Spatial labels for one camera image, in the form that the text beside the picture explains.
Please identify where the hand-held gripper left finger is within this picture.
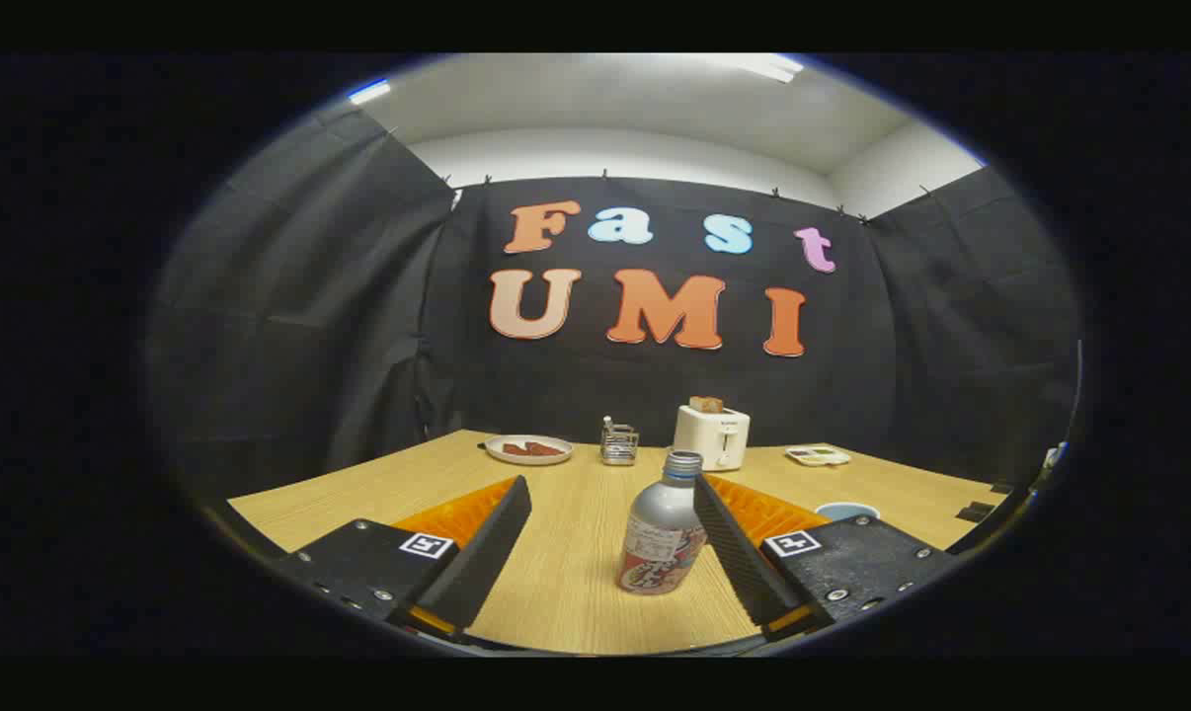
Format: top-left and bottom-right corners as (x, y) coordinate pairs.
(278, 475), (534, 638)

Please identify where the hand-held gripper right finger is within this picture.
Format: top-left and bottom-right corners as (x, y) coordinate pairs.
(692, 472), (960, 638)

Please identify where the silver juice bottle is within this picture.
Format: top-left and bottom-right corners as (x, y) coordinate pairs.
(617, 449), (708, 595)

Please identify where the wooden table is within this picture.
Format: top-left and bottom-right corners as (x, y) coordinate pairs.
(228, 430), (1011, 656)

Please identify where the white oval plate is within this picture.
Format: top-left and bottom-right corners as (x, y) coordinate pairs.
(484, 434), (574, 466)

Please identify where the white toaster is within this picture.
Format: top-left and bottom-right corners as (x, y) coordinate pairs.
(674, 403), (752, 472)

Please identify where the black backdrop cloth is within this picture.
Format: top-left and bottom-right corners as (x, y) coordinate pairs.
(146, 99), (1080, 495)

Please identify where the metal wire holder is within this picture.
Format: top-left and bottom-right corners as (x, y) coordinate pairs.
(599, 416), (640, 467)

